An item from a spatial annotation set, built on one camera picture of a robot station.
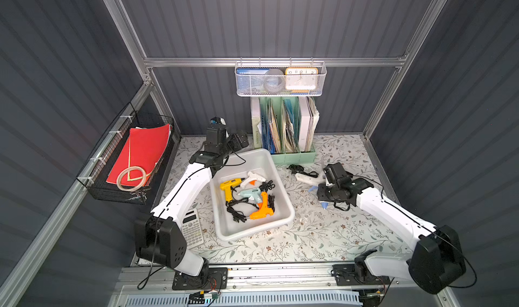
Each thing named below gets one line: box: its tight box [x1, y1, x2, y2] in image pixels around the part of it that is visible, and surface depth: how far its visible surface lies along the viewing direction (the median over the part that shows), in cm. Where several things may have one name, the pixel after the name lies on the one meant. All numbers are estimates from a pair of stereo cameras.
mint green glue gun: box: [236, 187, 263, 204], surface depth 93 cm
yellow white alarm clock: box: [284, 66, 319, 94], surface depth 90 cm
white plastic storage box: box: [210, 148, 295, 242], surface depth 88 cm
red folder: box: [106, 123, 171, 185], surface depth 74 cm
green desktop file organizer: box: [250, 96, 317, 165], surface depth 102 cm
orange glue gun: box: [249, 191, 275, 220], surface depth 87 cm
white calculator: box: [181, 208, 205, 249], surface depth 86 cm
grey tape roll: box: [263, 68, 286, 94], surface depth 89 cm
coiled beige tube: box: [116, 166, 147, 192], surface depth 69 cm
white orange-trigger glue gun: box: [240, 171, 267, 188], surface depth 101 cm
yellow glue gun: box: [219, 177, 246, 203], surface depth 98 cm
